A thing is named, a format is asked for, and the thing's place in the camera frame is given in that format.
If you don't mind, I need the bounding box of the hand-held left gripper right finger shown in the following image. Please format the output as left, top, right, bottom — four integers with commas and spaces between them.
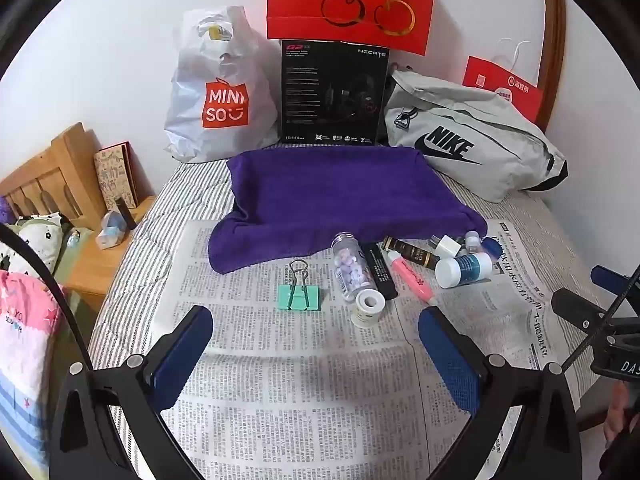
417, 305, 586, 480

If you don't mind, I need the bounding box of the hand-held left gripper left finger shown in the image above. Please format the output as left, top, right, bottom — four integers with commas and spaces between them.
50, 305, 216, 480

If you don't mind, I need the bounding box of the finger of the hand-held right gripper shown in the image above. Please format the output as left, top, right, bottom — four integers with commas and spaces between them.
551, 287, 621, 341
590, 265, 640, 301

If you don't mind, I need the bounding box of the white and blue bottle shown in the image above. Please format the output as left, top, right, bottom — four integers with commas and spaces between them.
434, 252, 493, 289

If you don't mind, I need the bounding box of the white tape roll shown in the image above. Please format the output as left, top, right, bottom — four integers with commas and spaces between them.
350, 287, 382, 330

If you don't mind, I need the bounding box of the black rectangular tube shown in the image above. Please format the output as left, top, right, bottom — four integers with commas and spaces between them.
360, 242, 398, 300

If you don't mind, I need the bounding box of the white charger plug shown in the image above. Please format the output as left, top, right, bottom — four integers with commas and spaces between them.
429, 235, 466, 259

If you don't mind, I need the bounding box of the clear candy bottle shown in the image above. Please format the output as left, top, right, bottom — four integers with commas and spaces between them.
331, 231, 377, 303

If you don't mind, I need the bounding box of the green binder clip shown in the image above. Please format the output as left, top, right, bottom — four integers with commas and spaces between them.
276, 258, 323, 313

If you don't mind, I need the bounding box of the person's right hand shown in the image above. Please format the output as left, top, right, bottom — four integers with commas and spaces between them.
602, 382, 640, 443

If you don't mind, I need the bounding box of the pink highlighter pen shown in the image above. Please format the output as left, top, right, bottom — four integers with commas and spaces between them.
387, 251, 438, 306

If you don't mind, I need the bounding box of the brown gold cosmetic bottle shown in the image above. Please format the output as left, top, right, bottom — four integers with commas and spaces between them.
381, 236, 441, 268

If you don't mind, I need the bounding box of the wooden nightstand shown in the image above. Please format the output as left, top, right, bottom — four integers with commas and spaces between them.
55, 195, 156, 311

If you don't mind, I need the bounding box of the newspaper sheet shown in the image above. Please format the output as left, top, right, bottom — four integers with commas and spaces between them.
152, 220, 601, 480

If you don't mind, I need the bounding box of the small black cylinder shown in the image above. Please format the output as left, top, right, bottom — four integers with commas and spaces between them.
116, 195, 137, 231

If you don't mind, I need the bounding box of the pink printed cloth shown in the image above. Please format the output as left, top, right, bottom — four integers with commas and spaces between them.
0, 270, 76, 461

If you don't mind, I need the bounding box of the white spotted plush toy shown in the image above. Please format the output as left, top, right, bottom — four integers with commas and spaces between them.
0, 214, 76, 286

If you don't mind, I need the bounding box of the grey waist bag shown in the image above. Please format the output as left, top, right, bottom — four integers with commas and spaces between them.
382, 69, 569, 203

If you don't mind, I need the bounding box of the patterned notebook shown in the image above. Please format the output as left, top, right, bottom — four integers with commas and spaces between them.
93, 141, 143, 209

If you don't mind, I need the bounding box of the red paper bag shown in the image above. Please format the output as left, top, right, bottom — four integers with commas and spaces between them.
462, 39, 545, 126

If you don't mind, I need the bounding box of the purple towel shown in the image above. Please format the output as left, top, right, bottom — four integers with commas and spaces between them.
207, 146, 488, 275

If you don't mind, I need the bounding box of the wooden headboard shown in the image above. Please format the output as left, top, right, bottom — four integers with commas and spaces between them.
0, 121, 108, 231

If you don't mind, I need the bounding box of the white plastic shopping bag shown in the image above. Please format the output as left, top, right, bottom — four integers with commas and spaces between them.
164, 5, 281, 163

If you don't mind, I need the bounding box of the black headphone box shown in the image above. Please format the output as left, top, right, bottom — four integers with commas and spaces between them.
279, 39, 391, 147

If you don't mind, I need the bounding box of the red gift bag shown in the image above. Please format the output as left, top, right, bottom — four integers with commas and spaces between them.
266, 0, 437, 56

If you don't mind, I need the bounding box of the wooden door frame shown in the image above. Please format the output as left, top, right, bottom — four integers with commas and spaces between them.
537, 0, 568, 136

